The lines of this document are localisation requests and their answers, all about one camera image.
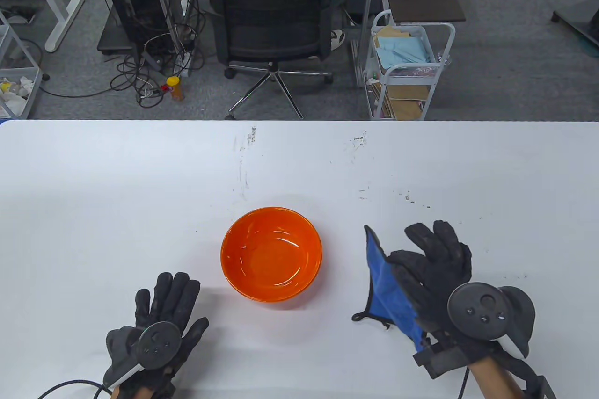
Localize brown cardboard sheets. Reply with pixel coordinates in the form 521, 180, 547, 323
372, 82, 430, 121

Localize person's left hand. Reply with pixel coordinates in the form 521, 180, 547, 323
134, 272, 210, 389

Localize person's left forearm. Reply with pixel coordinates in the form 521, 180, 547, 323
110, 378, 156, 399

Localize white power strip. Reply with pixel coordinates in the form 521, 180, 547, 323
174, 49, 193, 78

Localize person's right hand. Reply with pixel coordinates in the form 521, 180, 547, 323
388, 220, 473, 340

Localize white wire bin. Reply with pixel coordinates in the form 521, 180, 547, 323
0, 10, 51, 120

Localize orange bottle with yellow cap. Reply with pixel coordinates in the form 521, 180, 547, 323
167, 76, 186, 102

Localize metal pole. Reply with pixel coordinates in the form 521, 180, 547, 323
357, 0, 379, 87

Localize black wrist mount bracket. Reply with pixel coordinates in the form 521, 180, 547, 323
412, 331, 558, 399

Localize orange plastic bowl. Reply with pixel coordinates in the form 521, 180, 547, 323
220, 206, 323, 303

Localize tangle of black floor cables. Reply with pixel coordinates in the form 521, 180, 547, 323
44, 0, 207, 108

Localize white desk with black top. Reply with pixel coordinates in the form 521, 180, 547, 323
20, 0, 95, 53

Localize black mesh office chair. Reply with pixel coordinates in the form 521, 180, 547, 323
202, 0, 343, 120

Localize black round wrist controller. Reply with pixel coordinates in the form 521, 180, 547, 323
447, 282, 536, 358
103, 321, 183, 388

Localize white wire utility cart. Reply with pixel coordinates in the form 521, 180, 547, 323
364, 10, 456, 122

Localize blue cloth with black trim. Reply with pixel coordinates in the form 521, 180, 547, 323
352, 225, 429, 353

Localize person's right forearm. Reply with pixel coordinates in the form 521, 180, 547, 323
468, 355, 526, 399

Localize light blue papers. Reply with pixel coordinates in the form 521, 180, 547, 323
376, 36, 432, 71

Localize black stand base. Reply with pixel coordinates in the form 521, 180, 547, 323
550, 0, 599, 50

